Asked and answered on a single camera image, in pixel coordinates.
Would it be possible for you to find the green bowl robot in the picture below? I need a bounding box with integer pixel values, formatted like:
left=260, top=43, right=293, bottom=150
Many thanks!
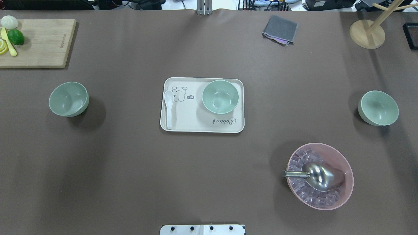
left=357, top=90, right=399, bottom=126
left=48, top=82, right=89, bottom=117

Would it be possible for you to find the beige rabbit serving tray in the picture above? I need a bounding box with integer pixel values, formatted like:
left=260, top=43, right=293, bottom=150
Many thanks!
left=160, top=77, right=245, bottom=133

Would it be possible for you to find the green bowl on tray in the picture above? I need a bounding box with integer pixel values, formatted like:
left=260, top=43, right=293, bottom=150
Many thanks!
left=202, top=80, right=239, bottom=114

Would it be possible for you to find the white ceramic spoon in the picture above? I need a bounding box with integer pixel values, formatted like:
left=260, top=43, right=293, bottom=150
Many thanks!
left=164, top=90, right=174, bottom=130

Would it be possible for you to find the grey folded cloth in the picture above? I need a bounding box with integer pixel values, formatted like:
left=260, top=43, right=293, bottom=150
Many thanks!
left=262, top=15, right=298, bottom=46

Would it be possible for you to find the pink bowl with ice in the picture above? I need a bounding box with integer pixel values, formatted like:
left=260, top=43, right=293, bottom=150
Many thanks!
left=286, top=143, right=354, bottom=210

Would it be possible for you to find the metal ice scoop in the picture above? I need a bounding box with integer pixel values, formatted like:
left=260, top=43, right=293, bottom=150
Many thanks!
left=282, top=162, right=345, bottom=192

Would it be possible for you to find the wooden mug tree stand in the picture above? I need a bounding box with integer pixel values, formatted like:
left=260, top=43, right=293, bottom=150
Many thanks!
left=349, top=0, right=418, bottom=49

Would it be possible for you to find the bamboo cutting board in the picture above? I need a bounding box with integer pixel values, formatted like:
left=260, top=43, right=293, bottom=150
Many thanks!
left=0, top=19, right=76, bottom=69

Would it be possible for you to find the green lime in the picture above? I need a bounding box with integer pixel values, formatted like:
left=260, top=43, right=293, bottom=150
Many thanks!
left=7, top=29, right=25, bottom=45

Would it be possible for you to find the lemon slice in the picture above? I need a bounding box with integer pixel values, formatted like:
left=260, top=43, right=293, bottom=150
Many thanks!
left=0, top=38, right=8, bottom=55

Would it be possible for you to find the black tray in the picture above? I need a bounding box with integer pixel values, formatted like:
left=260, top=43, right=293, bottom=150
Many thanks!
left=403, top=22, right=418, bottom=50

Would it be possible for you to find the white garlic bulb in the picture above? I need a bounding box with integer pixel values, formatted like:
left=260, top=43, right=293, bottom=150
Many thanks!
left=1, top=15, right=19, bottom=30

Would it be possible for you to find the yellow plastic knife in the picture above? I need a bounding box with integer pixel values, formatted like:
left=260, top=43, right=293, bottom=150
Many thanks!
left=1, top=27, right=17, bottom=57

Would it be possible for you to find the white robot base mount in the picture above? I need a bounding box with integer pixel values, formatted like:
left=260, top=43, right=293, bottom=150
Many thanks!
left=159, top=224, right=246, bottom=235

